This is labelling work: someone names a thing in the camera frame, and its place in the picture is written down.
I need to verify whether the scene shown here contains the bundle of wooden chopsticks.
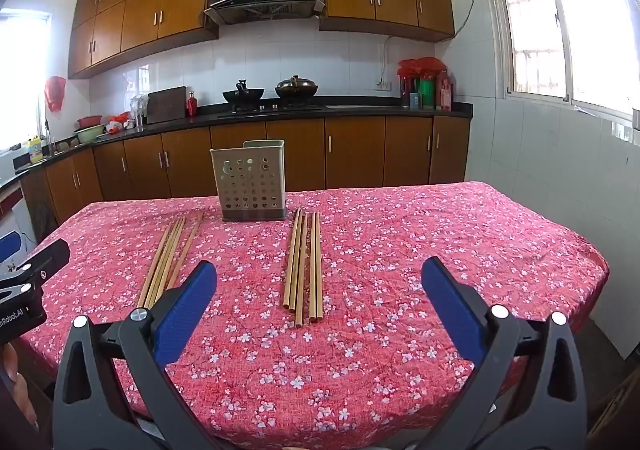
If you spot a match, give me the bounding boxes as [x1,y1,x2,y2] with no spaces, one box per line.
[283,207,323,329]
[136,212,206,311]

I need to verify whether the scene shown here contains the person's left hand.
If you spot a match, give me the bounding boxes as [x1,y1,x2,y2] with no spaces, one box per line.
[0,345,40,431]

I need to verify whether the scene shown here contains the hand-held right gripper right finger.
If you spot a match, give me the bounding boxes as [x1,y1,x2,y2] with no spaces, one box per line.
[421,257,588,450]

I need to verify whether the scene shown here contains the black gas stove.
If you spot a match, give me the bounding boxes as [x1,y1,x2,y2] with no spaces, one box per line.
[220,102,323,118]

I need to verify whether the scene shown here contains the green plastic basin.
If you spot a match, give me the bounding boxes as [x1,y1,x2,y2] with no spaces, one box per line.
[75,125,107,144]

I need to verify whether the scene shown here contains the dark pot with lid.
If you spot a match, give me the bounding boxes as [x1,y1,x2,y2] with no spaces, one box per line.
[274,75,319,106]

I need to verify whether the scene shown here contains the large sliding window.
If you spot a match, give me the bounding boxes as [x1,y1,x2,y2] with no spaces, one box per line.
[477,0,640,125]

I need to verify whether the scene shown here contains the black kitchen countertop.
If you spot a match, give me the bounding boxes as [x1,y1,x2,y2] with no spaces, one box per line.
[0,101,473,183]

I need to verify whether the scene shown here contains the beige perforated utensil holder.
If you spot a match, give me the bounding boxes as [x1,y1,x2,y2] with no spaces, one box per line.
[210,139,290,222]

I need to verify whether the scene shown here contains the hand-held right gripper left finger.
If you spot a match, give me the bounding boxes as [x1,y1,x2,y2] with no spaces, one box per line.
[52,260,218,450]

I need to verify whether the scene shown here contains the red plastic cover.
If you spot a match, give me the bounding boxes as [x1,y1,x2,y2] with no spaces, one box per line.
[397,56,447,81]

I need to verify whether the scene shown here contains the wall cable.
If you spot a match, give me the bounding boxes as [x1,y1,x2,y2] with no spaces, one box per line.
[381,0,487,82]

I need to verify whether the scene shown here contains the small bright window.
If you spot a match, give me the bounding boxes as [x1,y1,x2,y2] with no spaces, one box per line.
[0,12,52,152]

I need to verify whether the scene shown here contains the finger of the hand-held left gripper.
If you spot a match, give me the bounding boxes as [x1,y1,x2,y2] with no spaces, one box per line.
[0,239,71,306]
[0,232,22,265]

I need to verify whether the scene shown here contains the brown base cabinets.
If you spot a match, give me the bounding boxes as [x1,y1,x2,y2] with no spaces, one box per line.
[20,115,471,226]

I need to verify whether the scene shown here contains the black wok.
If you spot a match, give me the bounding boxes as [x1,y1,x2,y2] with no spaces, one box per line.
[222,79,266,112]

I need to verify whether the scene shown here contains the red hanging plastic bag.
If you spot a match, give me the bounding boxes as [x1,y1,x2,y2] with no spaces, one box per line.
[45,76,67,114]

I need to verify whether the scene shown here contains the dark wooden cutting board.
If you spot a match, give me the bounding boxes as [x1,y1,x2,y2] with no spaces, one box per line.
[146,86,187,125]

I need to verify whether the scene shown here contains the clear glass jars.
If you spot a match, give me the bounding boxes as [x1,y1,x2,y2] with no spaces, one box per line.
[131,95,150,127]

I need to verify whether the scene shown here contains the tall red bottle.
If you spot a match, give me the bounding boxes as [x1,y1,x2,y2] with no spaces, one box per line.
[436,70,454,112]

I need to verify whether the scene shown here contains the green container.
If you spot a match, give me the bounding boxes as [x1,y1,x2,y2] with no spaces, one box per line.
[419,78,437,110]

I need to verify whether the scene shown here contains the red floral tablecloth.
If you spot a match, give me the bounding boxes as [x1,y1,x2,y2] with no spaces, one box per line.
[20,180,611,450]

